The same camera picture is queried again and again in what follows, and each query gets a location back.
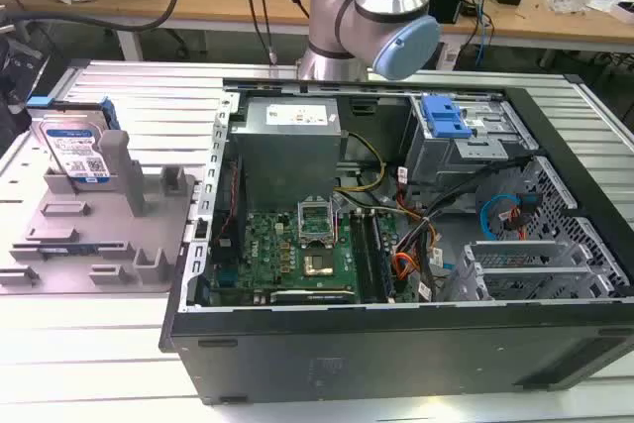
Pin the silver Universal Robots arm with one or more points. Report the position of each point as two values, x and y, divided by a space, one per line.
381 2

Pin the silver disk bay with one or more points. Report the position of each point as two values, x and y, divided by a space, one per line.
525 269

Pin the hard disk in blue carrier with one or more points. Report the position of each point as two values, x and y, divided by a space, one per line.
74 145

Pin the grey power supply unit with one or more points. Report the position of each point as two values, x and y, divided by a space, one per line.
287 155

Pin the green motherboard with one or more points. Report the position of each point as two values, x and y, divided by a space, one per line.
277 254

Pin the CPU socket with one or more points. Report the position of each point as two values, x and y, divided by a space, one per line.
317 265

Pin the RAM stick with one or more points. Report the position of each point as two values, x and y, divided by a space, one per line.
382 254

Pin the blue drive latch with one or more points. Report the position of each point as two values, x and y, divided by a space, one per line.
443 118

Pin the silver drive cage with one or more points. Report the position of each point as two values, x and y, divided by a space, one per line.
460 145

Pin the black open PC case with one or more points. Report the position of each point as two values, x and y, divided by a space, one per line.
396 344

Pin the wooden desk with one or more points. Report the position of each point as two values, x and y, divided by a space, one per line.
223 2

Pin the grey parts rack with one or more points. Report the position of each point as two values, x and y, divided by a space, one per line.
99 225

